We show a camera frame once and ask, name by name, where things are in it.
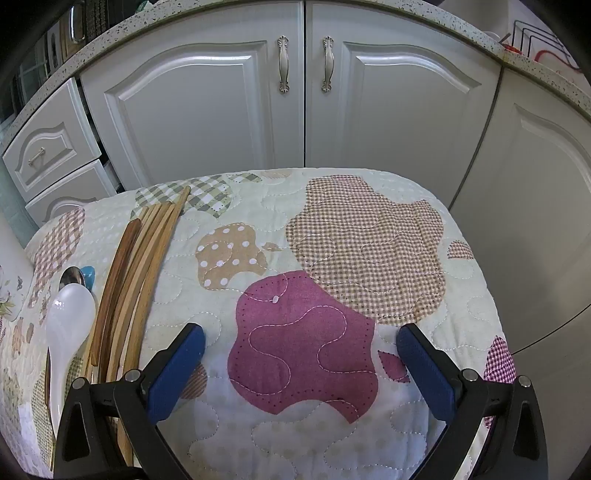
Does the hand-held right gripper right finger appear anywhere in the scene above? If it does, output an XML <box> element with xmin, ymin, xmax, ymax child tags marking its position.
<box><xmin>397</xmin><ymin>323</ymin><xmax>550</xmax><ymax>480</ymax></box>

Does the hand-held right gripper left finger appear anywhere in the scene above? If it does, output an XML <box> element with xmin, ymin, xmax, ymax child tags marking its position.
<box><xmin>53</xmin><ymin>323</ymin><xmax>206</xmax><ymax>480</ymax></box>

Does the light wooden chopstick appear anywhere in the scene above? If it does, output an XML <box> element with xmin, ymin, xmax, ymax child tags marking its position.
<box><xmin>102</xmin><ymin>206</ymin><xmax>155</xmax><ymax>381</ymax></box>
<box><xmin>111</xmin><ymin>203</ymin><xmax>180</xmax><ymax>384</ymax></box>
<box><xmin>106</xmin><ymin>202</ymin><xmax>167</xmax><ymax>384</ymax></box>
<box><xmin>115</xmin><ymin>185</ymin><xmax>192</xmax><ymax>467</ymax></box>
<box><xmin>95</xmin><ymin>213</ymin><xmax>146</xmax><ymax>379</ymax></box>

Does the dark brown wooden chopstick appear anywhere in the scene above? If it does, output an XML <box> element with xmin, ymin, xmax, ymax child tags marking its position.
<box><xmin>90</xmin><ymin>218</ymin><xmax>141</xmax><ymax>367</ymax></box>

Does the white plastic rice spoon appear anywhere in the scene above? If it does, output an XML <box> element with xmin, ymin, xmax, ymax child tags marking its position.
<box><xmin>45</xmin><ymin>282</ymin><xmax>97</xmax><ymax>435</ymax></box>

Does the metal spoon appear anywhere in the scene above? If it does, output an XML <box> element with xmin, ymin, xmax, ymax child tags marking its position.
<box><xmin>58</xmin><ymin>267</ymin><xmax>88</xmax><ymax>291</ymax></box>

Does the patchwork quilt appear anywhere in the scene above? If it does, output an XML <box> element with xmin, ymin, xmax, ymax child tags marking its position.
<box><xmin>0</xmin><ymin>167</ymin><xmax>518</xmax><ymax>480</ymax></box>

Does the white cabinet door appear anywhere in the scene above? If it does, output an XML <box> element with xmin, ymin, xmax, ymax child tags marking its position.
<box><xmin>79</xmin><ymin>39</ymin><xmax>306</xmax><ymax>191</ymax></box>
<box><xmin>304</xmin><ymin>2</ymin><xmax>505</xmax><ymax>197</ymax></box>
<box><xmin>450</xmin><ymin>69</ymin><xmax>591</xmax><ymax>354</ymax></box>

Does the dark kitchen appliance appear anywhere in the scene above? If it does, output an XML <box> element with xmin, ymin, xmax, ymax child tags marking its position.
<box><xmin>4</xmin><ymin>0</ymin><xmax>139</xmax><ymax>121</ymax></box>

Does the red-rimmed cutting board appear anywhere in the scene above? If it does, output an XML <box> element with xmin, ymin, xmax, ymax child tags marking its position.
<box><xmin>531</xmin><ymin>44</ymin><xmax>580</xmax><ymax>70</ymax></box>

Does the ornate metal door handle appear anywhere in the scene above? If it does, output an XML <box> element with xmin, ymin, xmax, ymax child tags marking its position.
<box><xmin>277</xmin><ymin>37</ymin><xmax>291</xmax><ymax>93</ymax></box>
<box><xmin>321</xmin><ymin>37</ymin><xmax>335</xmax><ymax>93</ymax></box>

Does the black wire rack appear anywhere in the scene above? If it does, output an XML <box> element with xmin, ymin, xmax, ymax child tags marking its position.
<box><xmin>501</xmin><ymin>18</ymin><xmax>578</xmax><ymax>63</ymax></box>

